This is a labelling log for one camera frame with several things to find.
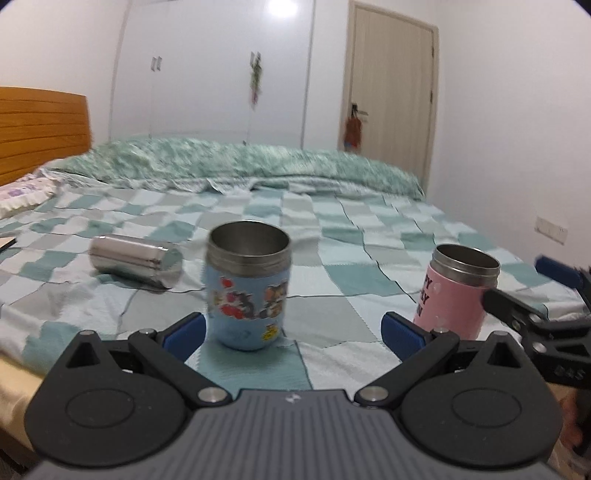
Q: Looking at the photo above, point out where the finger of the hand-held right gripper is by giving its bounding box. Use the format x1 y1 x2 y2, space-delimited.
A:
534 255 591 302
481 287 551 332

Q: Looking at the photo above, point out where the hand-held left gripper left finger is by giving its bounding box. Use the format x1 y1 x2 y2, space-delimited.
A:
60 313 233 409

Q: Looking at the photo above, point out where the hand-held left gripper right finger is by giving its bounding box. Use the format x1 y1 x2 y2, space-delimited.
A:
353 311 533 409

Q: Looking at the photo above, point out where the pink steel cup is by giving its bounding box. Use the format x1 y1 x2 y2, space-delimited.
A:
412 244 502 341

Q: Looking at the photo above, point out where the blue cartoon print cup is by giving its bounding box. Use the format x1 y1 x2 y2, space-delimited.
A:
204 222 291 352

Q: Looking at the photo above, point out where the plain stainless steel cup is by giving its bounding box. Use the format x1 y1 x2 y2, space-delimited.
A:
89 234 184 291

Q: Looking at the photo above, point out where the person's right hand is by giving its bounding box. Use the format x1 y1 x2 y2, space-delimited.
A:
556 385 591 462

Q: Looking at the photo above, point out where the checkered green white bedsheet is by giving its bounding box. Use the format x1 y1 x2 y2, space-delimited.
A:
0 182 591 392

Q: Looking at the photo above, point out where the green patterned quilt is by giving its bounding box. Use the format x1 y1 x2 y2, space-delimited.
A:
39 137 424 200

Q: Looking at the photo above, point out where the yellow mattress side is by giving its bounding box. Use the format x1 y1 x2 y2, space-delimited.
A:
0 354 49 464

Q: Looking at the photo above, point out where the red hanging ornament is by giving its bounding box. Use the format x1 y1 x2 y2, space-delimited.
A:
344 115 363 153

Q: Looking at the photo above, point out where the floral white pillow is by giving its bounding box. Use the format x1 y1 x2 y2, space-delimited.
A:
0 173 58 220

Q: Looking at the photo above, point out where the wooden bed headboard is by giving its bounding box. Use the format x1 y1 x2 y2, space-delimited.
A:
0 87 92 188

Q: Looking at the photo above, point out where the beige wooden door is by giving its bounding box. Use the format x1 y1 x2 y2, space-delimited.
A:
342 0 440 195

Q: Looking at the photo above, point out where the hanging green plant decoration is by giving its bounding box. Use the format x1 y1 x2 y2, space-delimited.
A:
249 52 263 110

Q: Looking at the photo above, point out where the white wardrobe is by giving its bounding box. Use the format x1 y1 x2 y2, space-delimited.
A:
108 0 317 149

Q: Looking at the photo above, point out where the white wall socket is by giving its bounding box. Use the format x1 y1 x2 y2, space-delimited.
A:
534 215 569 245

